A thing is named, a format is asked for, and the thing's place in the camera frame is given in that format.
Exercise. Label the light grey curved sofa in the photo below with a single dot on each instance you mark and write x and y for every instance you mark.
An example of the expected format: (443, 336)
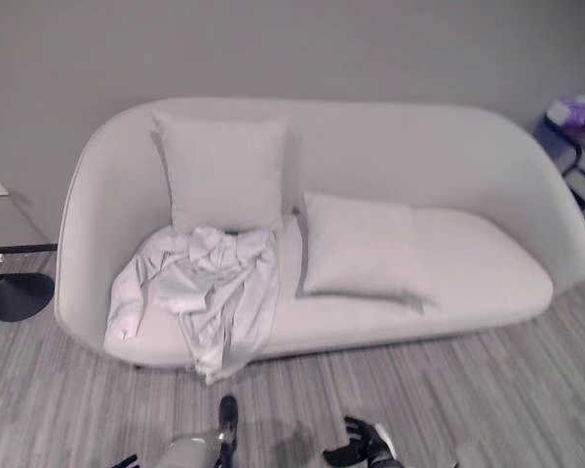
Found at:
(419, 161)

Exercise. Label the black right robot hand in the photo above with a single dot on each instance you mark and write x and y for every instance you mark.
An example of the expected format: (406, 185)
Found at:
(365, 446)

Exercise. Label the white crumpled garment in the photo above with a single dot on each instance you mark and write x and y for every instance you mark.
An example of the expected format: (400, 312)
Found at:
(209, 283)

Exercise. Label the grey-edged light grey cushion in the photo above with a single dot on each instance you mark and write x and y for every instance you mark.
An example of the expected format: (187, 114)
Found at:
(361, 253)

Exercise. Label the white purple tissue pack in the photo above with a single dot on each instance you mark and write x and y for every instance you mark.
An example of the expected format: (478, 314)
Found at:
(573, 111)

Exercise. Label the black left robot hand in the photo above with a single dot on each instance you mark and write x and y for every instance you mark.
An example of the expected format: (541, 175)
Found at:
(127, 462)

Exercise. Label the square light grey cushion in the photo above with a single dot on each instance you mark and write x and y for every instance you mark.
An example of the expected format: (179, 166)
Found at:
(222, 170)

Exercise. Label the dark robot foot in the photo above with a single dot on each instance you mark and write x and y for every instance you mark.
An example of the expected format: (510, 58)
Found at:
(228, 419)

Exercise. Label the dark side table black legs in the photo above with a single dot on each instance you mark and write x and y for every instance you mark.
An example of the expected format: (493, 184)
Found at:
(577, 161)

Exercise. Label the black floor lamp base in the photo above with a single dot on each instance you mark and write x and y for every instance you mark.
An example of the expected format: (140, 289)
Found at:
(19, 295)

